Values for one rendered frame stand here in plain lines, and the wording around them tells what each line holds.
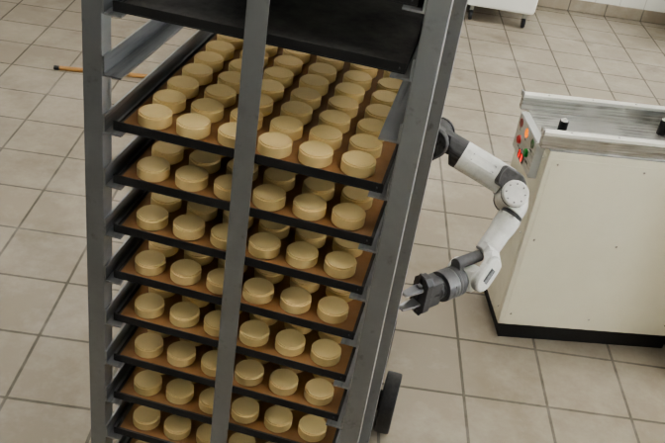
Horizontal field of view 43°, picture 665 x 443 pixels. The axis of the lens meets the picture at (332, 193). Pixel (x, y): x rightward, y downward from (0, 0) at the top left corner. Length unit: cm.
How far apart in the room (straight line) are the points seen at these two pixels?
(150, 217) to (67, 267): 211
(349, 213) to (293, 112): 18
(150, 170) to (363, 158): 32
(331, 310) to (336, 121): 30
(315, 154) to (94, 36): 34
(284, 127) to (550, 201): 187
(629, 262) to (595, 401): 52
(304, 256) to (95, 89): 39
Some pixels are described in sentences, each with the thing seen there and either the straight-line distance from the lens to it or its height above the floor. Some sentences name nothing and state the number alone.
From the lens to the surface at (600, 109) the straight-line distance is 325.
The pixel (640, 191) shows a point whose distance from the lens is 311.
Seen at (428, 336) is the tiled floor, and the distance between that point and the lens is 330.
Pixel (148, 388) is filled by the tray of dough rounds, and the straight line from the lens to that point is 158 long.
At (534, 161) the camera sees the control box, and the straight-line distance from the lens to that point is 298.
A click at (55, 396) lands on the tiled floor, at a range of 295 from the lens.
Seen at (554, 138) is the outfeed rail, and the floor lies 88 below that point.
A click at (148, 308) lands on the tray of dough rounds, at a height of 115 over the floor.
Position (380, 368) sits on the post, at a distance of 217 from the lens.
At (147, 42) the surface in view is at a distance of 134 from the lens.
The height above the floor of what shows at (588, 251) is 45.
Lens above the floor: 209
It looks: 31 degrees down
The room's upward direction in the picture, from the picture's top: 9 degrees clockwise
